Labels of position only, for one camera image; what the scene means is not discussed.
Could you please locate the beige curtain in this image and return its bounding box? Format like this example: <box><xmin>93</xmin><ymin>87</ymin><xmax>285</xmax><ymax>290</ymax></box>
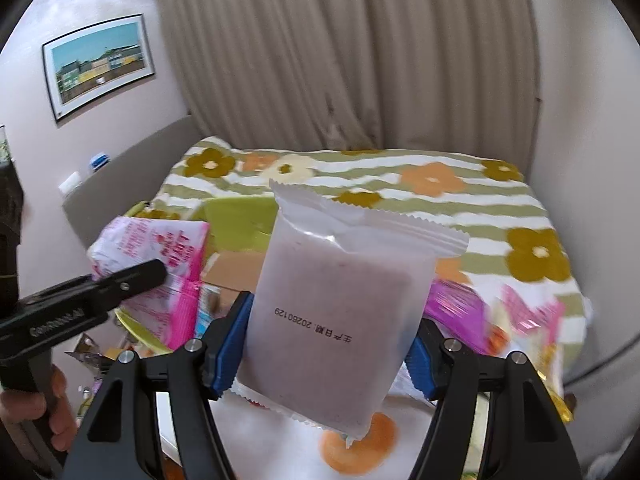
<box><xmin>152</xmin><ymin>0</ymin><xmax>543</xmax><ymax>153</ymax></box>

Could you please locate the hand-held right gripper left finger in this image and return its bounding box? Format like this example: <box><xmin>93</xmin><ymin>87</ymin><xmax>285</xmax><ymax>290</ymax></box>
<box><xmin>62</xmin><ymin>290</ymin><xmax>256</xmax><ymax>480</ymax></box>

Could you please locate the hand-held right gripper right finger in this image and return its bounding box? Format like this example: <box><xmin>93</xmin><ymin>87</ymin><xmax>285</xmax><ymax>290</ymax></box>
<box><xmin>405</xmin><ymin>317</ymin><xmax>583</xmax><ymax>480</ymax></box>

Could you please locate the gold snack packet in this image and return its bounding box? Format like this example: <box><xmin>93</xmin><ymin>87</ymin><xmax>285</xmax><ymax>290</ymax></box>
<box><xmin>535</xmin><ymin>345</ymin><xmax>573</xmax><ymax>421</ymax></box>

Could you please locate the floral striped blanket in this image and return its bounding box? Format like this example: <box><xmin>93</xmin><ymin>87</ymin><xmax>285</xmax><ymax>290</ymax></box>
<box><xmin>150</xmin><ymin>135</ymin><xmax>593</xmax><ymax>411</ymax></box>

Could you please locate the yellow-green tray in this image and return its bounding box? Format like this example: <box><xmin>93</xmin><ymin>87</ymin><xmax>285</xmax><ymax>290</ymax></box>
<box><xmin>114</xmin><ymin>307</ymin><xmax>173</xmax><ymax>356</ymax></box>

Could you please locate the magenta snack packet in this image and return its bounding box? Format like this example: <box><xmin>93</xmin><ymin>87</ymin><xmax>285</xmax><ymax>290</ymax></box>
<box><xmin>425</xmin><ymin>280</ymin><xmax>493</xmax><ymax>356</ymax></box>

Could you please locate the framed landscape picture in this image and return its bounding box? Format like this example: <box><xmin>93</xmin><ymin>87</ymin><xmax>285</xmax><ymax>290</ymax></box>
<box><xmin>41</xmin><ymin>13</ymin><xmax>157</xmax><ymax>123</ymax></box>

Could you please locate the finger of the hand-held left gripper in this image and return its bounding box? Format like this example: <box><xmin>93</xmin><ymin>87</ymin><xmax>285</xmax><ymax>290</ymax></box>
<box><xmin>92</xmin><ymin>259</ymin><xmax>168</xmax><ymax>311</ymax></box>

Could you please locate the pile of assorted snacks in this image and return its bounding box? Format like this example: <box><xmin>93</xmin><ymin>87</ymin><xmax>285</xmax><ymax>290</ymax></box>
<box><xmin>65</xmin><ymin>199</ymin><xmax>223</xmax><ymax>411</ymax></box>

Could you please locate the translucent white snack packet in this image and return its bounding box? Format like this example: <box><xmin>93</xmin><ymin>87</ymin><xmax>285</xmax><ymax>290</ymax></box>
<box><xmin>231</xmin><ymin>178</ymin><xmax>469</xmax><ymax>448</ymax></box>

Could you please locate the person's left hand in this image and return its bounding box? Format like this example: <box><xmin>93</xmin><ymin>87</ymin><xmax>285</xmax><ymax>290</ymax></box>
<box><xmin>0</xmin><ymin>364</ymin><xmax>79</xmax><ymax>442</ymax></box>

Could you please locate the grey headboard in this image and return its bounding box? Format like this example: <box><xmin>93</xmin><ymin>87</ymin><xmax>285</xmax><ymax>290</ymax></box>
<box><xmin>61</xmin><ymin>115</ymin><xmax>206</xmax><ymax>256</ymax></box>

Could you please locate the pink white snack packet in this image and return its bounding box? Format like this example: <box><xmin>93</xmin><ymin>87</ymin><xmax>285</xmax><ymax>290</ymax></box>
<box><xmin>87</xmin><ymin>216</ymin><xmax>211</xmax><ymax>352</ymax></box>

